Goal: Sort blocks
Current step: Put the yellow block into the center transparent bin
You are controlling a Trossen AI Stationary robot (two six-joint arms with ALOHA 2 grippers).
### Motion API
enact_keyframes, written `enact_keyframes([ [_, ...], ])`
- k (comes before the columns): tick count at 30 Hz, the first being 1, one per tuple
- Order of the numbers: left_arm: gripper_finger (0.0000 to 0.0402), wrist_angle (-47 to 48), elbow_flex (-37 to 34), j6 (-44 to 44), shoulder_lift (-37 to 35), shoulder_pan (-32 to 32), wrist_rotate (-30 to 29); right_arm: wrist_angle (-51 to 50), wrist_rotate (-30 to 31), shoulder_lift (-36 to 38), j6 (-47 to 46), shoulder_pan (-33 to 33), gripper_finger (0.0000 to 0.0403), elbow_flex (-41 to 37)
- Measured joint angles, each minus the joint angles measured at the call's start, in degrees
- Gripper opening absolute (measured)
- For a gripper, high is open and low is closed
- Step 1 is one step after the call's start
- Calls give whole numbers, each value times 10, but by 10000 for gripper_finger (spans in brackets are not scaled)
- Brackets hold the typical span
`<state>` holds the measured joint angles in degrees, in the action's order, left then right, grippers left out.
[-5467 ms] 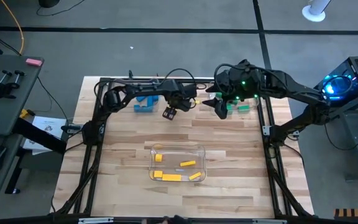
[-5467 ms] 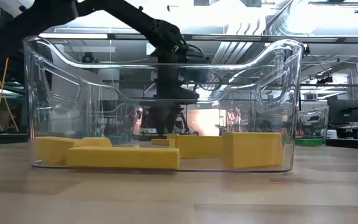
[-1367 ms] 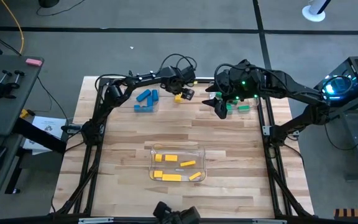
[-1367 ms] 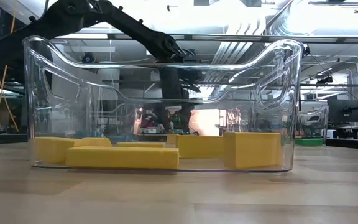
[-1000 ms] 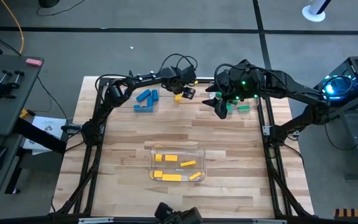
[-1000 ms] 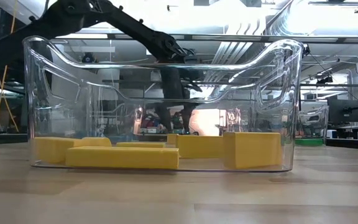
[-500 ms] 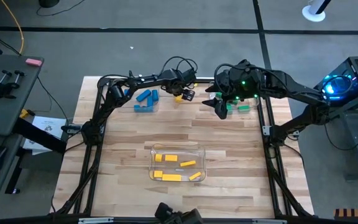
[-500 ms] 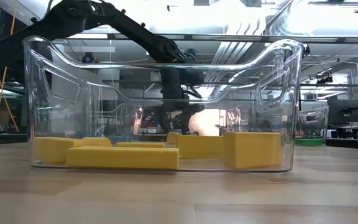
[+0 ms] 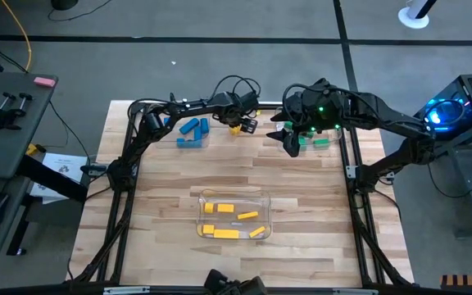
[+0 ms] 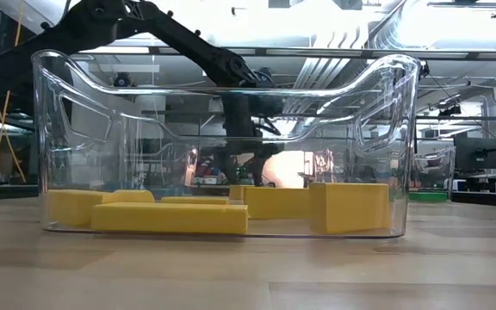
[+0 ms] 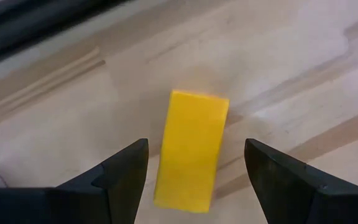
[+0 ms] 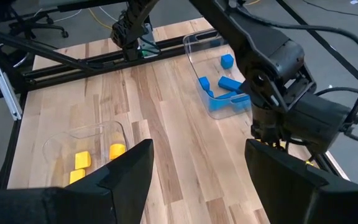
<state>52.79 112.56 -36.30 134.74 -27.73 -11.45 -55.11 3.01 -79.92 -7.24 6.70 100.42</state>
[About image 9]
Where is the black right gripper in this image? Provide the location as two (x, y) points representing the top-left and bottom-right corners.
(265, 78), (344, 159)

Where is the clear plastic bin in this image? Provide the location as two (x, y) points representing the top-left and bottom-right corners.
(196, 188), (273, 242)
(144, 102), (212, 150)
(275, 104), (344, 152)

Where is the black bulky object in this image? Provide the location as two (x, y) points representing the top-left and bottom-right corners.
(203, 268), (269, 295)

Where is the white round stand base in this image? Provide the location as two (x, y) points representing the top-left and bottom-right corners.
(397, 0), (438, 30)

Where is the computer tower with lights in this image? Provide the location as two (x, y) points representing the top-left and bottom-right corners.
(411, 73), (472, 143)

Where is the white paper sheet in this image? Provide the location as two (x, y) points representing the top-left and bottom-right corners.
(29, 152), (91, 205)

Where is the grey metal stand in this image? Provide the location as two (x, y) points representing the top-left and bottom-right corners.
(436, 118), (472, 240)

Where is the pink eraser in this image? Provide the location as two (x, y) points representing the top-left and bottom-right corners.
(34, 75), (58, 89)

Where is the yellow black small object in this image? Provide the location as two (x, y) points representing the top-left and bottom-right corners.
(25, 143), (48, 157)

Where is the black round base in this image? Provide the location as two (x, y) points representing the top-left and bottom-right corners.
(50, 0), (80, 12)

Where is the black clamp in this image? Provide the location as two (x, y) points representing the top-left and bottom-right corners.
(0, 91), (36, 132)

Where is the orange black striped object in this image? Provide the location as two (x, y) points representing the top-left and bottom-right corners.
(440, 275), (472, 289)

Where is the black aluminium table frame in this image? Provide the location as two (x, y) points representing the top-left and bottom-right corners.
(71, 100), (415, 295)

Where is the black floor cable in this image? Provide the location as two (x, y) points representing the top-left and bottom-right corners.
(47, 0), (114, 23)

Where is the yellow cable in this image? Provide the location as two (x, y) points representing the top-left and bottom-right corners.
(0, 0), (34, 73)

